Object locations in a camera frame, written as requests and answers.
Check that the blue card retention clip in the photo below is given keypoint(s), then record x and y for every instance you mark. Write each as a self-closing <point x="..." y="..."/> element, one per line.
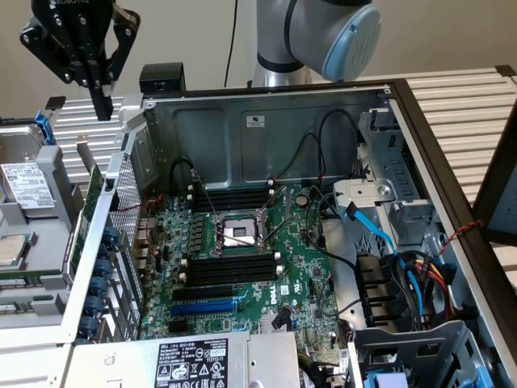
<point x="87" y="326"/>
<point x="93" y="304"/>
<point x="98" y="285"/>
<point x="110" y="234"/>
<point x="102" y="267"/>

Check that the grey metal drive cage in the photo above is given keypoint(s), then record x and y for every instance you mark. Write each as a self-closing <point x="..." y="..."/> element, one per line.
<point x="452" y="335"/>

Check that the silver chipset heatsink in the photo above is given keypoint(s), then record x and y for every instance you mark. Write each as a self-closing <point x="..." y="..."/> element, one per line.
<point x="266" y="323"/>

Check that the metal socket cover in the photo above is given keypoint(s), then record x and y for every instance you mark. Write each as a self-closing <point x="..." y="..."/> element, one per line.
<point x="278" y="200"/>

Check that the long black expansion slot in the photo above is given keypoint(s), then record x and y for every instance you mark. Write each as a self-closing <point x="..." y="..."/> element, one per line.
<point x="202" y="293"/>

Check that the short black expansion slot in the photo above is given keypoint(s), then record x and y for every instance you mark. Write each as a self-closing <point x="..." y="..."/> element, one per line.
<point x="179" y="327"/>

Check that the blue disk rail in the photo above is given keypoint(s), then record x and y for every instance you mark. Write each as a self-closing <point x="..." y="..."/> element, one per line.
<point x="44" y="129"/>

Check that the CPU socket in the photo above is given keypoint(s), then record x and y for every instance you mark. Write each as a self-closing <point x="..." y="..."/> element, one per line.
<point x="238" y="232"/>

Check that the blue plastic drive carrier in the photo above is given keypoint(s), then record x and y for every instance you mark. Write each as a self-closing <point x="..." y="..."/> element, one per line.
<point x="385" y="380"/>

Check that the green motherboard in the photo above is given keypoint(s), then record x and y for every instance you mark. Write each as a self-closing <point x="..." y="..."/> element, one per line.
<point x="299" y="250"/>

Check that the dark framed panel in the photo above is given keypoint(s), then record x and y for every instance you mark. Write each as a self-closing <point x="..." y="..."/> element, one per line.
<point x="490" y="194"/>

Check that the blue plastic tab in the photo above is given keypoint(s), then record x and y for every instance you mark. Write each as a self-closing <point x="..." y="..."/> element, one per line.
<point x="484" y="376"/>

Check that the hard disk with white label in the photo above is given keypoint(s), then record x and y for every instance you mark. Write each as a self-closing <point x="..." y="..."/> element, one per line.
<point x="24" y="190"/>

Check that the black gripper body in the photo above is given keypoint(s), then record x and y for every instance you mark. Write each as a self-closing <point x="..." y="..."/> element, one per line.
<point x="76" y="24"/>

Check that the silver power supply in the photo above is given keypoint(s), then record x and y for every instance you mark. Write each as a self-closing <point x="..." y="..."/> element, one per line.
<point x="202" y="359"/>

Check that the black table end cap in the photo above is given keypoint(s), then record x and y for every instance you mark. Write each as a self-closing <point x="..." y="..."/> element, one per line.
<point x="505" y="70"/>
<point x="55" y="102"/>

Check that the blue expansion slot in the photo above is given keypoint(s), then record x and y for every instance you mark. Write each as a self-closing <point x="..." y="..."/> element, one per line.
<point x="202" y="309"/>

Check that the metal disk bay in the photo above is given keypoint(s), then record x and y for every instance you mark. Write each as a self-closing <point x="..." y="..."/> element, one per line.
<point x="363" y="190"/>

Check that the grey parts rack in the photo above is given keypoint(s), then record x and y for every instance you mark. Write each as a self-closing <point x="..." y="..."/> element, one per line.
<point x="48" y="226"/>

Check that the coin battery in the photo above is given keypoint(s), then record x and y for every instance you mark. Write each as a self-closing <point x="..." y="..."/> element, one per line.
<point x="301" y="199"/>

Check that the green graphics card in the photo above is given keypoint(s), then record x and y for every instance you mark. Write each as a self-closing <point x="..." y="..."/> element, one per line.
<point x="91" y="194"/>

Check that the open metal PC case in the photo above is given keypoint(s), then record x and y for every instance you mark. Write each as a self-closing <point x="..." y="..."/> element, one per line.
<point x="291" y="141"/>

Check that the black plastic box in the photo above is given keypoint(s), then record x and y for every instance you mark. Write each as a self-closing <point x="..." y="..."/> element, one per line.
<point x="161" y="74"/>

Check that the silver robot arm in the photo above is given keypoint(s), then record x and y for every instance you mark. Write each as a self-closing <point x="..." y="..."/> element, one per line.
<point x="307" y="24"/>

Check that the silver CPU chip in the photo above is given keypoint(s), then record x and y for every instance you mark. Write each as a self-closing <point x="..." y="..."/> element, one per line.
<point x="12" y="250"/>

